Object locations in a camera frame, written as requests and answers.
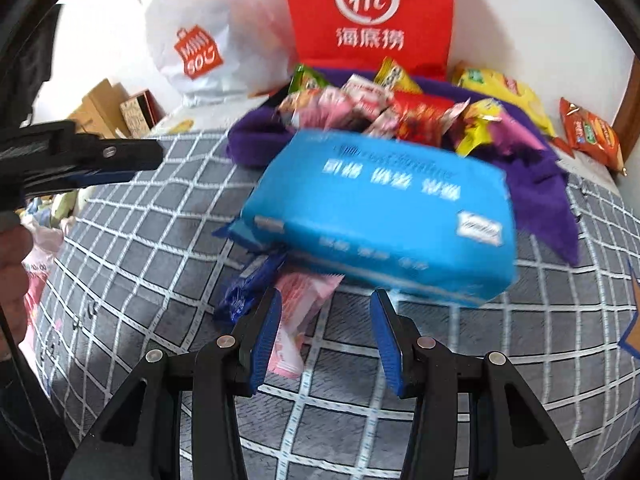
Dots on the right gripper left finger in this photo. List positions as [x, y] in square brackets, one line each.
[258, 336]

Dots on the blue tissue pack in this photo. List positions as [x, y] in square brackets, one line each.
[393, 214]

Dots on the wooden bed headboard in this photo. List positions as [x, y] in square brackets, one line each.
[99, 112]

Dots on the yellow Lays chips bag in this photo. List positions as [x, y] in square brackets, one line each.
[504, 88]

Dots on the blue snack packet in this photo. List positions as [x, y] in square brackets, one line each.
[246, 290]

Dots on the white Miniso plastic bag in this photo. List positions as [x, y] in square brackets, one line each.
[213, 50]

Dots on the green chicken snack bag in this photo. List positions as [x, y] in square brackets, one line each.
[307, 79]

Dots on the brown wooden door frame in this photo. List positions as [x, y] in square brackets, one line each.
[626, 122]

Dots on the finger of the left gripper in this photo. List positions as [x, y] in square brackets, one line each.
[85, 152]

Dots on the pale pink snack packet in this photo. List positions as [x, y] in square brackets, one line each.
[303, 295]

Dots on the person left hand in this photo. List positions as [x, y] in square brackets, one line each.
[16, 244]

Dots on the red festive snack packet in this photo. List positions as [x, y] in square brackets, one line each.
[423, 118]

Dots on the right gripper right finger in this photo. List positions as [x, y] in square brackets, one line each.
[394, 336]

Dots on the grey checkered tablecloth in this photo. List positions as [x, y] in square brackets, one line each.
[142, 269]

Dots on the pink yellow chips bag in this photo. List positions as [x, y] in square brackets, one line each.
[487, 123]

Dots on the red Haidilao paper bag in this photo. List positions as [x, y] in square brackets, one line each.
[359, 34]

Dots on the brown patterned book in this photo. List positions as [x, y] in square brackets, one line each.
[140, 113]

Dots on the pink triangular snack bag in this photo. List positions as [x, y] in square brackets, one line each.
[321, 108]

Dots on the orange Lays chips bag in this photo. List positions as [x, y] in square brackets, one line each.
[588, 133]

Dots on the yellow triangular snack bag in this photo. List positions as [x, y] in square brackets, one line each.
[393, 77]

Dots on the purple towel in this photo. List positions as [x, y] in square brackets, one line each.
[536, 182]

